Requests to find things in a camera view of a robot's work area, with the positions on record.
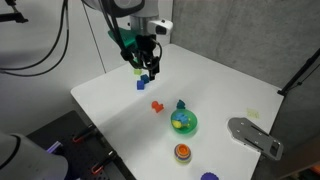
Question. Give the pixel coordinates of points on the green plastic bowl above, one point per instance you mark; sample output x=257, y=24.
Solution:
x=191, y=128

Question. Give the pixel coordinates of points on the light blue toy elephant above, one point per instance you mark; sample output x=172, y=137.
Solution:
x=182, y=118

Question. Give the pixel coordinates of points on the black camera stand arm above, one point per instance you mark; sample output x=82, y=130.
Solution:
x=13, y=17

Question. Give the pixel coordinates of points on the teal toy animal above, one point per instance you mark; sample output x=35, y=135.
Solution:
x=180, y=104

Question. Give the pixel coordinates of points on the lime green foam cube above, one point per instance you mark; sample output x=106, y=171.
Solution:
x=137, y=71

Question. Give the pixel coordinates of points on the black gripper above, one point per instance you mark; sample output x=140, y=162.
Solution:
x=146, y=46

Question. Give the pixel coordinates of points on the black tripod stand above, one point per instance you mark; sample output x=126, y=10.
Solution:
x=300, y=75

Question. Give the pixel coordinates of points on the purple toy gear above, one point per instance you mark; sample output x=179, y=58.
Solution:
x=210, y=176

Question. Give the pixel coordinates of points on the orange toy animal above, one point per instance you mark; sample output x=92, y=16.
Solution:
x=157, y=106

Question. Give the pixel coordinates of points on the purple glowing light strip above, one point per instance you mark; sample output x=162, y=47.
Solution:
x=54, y=147

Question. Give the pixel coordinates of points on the yellow toy animal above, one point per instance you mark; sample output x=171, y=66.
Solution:
x=176, y=124

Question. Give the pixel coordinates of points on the black clamp with orange tip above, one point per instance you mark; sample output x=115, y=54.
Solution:
x=105, y=161
x=85, y=133

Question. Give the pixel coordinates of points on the black perforated breadboard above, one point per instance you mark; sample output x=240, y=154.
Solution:
x=80, y=156

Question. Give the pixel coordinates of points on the grey metal mounting plate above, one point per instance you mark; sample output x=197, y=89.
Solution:
x=253, y=136

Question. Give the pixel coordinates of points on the dark blue foam cube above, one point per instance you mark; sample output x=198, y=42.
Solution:
x=144, y=79

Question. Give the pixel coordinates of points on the colourful stacking rings toy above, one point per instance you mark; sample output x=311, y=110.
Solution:
x=182, y=153

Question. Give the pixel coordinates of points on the pale yellow paper tag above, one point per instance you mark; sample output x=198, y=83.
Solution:
x=253, y=113

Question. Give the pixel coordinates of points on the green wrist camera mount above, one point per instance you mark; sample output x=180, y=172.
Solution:
x=125, y=36

